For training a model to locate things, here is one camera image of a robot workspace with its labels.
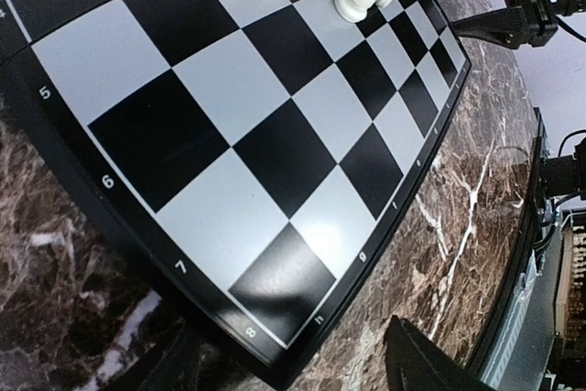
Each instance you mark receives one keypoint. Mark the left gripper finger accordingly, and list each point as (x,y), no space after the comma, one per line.
(413,362)

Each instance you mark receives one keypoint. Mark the black grey chessboard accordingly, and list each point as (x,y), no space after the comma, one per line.
(259,154)

